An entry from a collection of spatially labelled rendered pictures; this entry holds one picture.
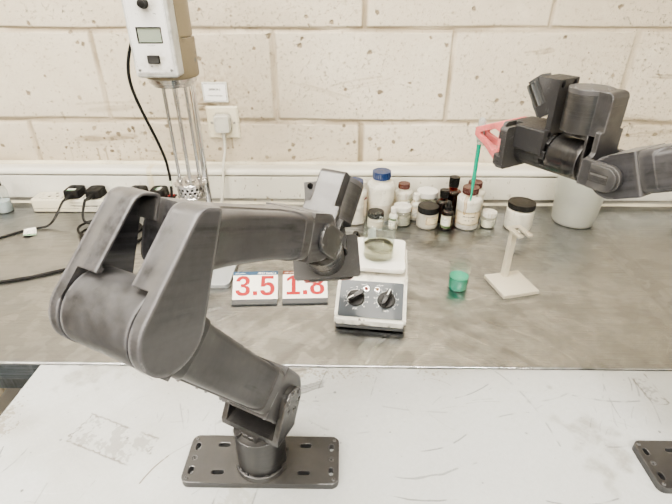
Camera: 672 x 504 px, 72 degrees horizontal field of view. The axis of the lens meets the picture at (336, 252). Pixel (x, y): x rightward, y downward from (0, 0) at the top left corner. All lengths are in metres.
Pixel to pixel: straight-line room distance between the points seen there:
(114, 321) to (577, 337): 0.79
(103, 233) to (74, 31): 1.07
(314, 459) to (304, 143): 0.88
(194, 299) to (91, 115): 1.13
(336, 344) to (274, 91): 0.72
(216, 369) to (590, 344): 0.68
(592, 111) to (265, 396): 0.55
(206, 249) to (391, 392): 0.48
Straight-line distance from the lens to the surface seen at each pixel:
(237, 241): 0.41
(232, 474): 0.67
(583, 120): 0.72
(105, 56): 1.39
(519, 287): 1.02
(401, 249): 0.93
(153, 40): 0.93
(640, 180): 0.69
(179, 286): 0.34
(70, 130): 1.49
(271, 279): 0.95
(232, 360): 0.46
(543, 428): 0.77
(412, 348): 0.83
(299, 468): 0.66
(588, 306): 1.04
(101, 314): 0.35
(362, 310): 0.85
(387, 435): 0.70
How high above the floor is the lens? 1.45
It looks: 31 degrees down
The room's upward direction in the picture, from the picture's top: straight up
